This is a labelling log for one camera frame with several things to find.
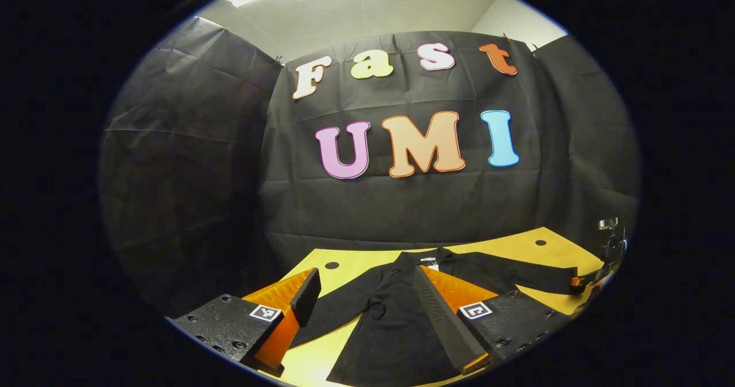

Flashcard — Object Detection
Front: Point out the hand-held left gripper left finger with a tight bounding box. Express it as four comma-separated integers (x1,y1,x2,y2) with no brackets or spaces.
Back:
171,268,322,376

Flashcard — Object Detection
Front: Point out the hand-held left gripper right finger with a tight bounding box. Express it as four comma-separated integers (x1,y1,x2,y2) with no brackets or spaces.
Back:
413,265,575,376

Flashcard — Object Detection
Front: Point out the black button shirt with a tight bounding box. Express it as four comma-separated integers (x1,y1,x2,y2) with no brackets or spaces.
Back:
287,248,581,387

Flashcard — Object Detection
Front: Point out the black backdrop cloth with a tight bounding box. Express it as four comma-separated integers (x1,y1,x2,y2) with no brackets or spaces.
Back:
99,17,641,319

